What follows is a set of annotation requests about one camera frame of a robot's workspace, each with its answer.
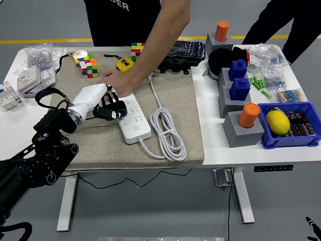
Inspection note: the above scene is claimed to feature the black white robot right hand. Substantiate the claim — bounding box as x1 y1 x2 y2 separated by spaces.
305 216 321 241

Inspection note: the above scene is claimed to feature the person's left hand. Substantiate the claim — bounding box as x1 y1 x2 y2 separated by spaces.
102 68 137 98

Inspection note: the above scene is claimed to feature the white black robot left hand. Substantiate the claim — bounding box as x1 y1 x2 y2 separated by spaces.
71 83 128 122

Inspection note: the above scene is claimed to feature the black plug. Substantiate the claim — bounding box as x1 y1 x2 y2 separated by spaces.
93 99 128 122

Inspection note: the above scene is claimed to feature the white power strip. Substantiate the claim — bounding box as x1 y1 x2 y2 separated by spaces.
116 93 152 145

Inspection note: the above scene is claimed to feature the yellow square tape measure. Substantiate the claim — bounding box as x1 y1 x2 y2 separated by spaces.
103 53 133 74

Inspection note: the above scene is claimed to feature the colourful puzzle cube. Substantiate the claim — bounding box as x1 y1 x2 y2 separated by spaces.
78 55 99 79
130 42 146 62

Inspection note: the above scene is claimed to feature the yellow round tape measure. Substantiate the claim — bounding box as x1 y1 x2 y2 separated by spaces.
55 49 89 75

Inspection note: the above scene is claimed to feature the clear plastic bag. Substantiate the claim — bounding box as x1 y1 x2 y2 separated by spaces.
50 46 68 67

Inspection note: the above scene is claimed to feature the person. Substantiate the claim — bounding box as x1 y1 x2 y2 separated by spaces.
83 0 163 47
242 0 321 65

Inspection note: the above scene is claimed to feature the grey-brown mat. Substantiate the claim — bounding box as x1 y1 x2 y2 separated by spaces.
50 51 205 171

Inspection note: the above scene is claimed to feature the clear bag of metal nuts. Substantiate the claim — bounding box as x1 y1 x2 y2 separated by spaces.
15 42 54 75

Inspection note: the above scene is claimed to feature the black table control panel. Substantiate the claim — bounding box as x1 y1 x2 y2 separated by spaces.
253 164 294 173

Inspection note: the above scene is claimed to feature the white table leg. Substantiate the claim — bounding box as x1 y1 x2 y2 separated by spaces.
56 172 78 232
233 166 256 224

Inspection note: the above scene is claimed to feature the black plastic-wrapped case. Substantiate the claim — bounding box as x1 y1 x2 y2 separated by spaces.
157 40 207 75

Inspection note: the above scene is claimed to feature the white circuit breaker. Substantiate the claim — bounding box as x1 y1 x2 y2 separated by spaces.
0 81 24 111

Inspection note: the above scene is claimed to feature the blue plastic bin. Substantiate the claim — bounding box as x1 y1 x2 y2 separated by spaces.
257 101 321 150

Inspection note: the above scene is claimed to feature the dark brown capacitor heap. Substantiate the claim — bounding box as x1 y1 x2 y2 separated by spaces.
274 110 317 138

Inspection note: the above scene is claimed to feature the grey block with round hole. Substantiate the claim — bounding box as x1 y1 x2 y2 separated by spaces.
205 32 235 57
222 110 265 148

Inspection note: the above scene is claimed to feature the grey block with square hole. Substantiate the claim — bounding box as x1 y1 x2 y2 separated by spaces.
217 67 249 88
217 84 252 119

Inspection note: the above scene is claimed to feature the black cloth cap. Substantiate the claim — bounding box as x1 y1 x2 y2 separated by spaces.
208 46 249 80

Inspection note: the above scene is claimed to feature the yellow lemon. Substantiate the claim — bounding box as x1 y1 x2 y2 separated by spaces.
265 110 291 135

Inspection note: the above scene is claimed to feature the orange cylinder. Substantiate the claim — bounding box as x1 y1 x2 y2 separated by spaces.
237 102 261 129
214 21 230 42

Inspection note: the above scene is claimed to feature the blue square peg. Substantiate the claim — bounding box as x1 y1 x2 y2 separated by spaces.
227 59 248 81
229 77 251 101

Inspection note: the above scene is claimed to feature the taped resistor strip bundle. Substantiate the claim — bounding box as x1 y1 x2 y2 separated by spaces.
275 87 306 103

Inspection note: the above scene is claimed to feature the clear bag of blue resistors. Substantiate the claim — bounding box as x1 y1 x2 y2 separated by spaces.
259 69 288 92
247 43 291 70

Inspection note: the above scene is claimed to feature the white wall switch panel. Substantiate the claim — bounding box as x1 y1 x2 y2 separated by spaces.
37 66 57 87

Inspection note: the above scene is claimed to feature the purple strap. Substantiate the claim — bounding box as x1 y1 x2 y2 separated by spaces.
21 64 58 98

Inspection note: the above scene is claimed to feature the white power strip cord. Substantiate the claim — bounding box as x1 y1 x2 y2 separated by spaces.
138 71 188 161

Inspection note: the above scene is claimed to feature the white wall socket panel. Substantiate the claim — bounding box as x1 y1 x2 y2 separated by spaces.
17 65 41 92

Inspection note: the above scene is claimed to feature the hanging black cable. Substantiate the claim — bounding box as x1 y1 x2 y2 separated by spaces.
227 167 235 241

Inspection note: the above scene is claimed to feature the thin black plug cord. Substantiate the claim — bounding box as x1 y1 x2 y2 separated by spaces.
60 115 194 189

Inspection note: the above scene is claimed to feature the silver metal bracket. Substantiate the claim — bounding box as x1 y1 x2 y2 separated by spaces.
212 167 234 188

